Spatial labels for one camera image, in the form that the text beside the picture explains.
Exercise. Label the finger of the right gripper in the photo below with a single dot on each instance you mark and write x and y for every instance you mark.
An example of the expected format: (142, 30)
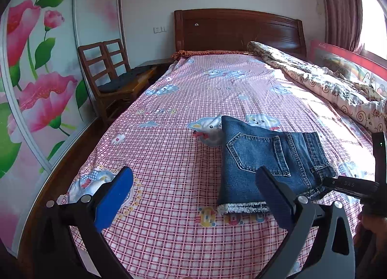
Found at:
(354, 187)

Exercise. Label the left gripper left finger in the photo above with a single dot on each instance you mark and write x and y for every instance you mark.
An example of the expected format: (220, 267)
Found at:
(58, 254)

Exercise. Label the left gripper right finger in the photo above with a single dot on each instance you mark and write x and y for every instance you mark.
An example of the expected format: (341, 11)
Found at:
(332, 253)

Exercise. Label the blue denim jeans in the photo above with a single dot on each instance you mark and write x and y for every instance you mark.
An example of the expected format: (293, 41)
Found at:
(293, 158)

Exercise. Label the right hand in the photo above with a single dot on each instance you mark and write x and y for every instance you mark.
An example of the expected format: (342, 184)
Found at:
(370, 246)

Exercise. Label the floral quilt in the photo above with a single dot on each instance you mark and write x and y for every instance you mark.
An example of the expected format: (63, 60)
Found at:
(357, 100)

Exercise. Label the floral wardrobe door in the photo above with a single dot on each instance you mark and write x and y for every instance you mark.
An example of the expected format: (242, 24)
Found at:
(46, 101)

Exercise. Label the red framed cartoon board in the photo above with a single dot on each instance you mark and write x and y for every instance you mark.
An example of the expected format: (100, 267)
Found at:
(352, 66)

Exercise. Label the wooden chair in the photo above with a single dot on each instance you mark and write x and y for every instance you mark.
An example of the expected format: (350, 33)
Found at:
(104, 61)

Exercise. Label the dark cloth on chair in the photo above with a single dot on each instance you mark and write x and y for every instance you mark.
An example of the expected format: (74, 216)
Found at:
(123, 80)

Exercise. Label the pink checked bed sheet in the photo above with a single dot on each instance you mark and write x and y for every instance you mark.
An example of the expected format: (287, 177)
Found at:
(170, 226)

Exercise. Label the wooden bedside table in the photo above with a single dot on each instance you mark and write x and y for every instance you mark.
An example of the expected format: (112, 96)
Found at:
(161, 65)

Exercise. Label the maroon curtain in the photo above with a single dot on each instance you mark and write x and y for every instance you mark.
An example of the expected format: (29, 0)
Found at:
(343, 23)

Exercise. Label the orange fringed blanket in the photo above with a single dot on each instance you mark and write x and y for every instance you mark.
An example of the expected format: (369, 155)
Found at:
(187, 54)

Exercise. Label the wooden headboard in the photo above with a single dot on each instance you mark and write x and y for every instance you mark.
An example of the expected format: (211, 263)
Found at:
(228, 29)

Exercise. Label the window with dark frame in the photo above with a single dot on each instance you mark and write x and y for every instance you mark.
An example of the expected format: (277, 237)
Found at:
(373, 30)

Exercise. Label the white wall switch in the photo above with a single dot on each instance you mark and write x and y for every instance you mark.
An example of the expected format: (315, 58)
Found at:
(161, 29)

